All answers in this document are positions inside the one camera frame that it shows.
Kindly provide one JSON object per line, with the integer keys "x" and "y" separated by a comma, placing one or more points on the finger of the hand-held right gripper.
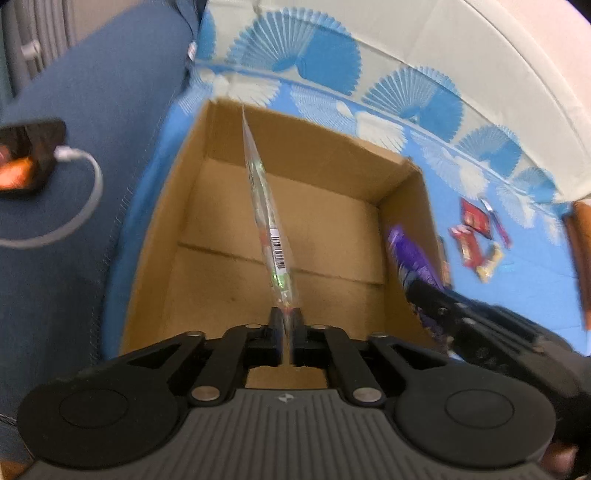
{"x": 429, "y": 295}

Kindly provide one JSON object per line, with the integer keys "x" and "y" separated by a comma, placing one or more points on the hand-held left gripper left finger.
{"x": 276, "y": 330}

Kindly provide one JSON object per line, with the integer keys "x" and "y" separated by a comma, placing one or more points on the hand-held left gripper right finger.
{"x": 299, "y": 334}

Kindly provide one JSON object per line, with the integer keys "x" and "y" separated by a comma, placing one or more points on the purple snack packet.
{"x": 411, "y": 258}

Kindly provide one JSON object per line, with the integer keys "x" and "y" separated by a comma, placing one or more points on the gold snack bar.
{"x": 490, "y": 263}

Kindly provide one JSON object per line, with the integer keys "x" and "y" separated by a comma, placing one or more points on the red square snack packet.
{"x": 475, "y": 217}

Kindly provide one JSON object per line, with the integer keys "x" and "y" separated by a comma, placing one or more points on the purple stick packet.
{"x": 496, "y": 224}

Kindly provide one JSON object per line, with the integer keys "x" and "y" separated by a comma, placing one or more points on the clear long snack packet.
{"x": 272, "y": 230}

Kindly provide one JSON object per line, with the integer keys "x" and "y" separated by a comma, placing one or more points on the brown cardboard box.
{"x": 323, "y": 221}

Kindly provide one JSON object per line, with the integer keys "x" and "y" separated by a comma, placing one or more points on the person's right hand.
{"x": 559, "y": 459}

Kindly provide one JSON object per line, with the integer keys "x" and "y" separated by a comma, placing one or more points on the blue fan-print blanket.
{"x": 508, "y": 286}

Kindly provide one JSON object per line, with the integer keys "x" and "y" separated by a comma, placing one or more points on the red and white snack packet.
{"x": 467, "y": 247}

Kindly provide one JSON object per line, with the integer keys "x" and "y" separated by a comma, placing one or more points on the brown wooden furniture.
{"x": 581, "y": 258}

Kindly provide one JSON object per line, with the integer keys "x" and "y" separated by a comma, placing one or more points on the dark blue cushion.
{"x": 92, "y": 115}

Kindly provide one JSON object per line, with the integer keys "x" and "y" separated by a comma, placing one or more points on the white fabric tag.
{"x": 191, "y": 50}

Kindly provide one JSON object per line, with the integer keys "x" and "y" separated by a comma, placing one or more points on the black smartphone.
{"x": 27, "y": 157}

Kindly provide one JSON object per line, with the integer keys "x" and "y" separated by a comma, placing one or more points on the grey pleated curtain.
{"x": 37, "y": 27}

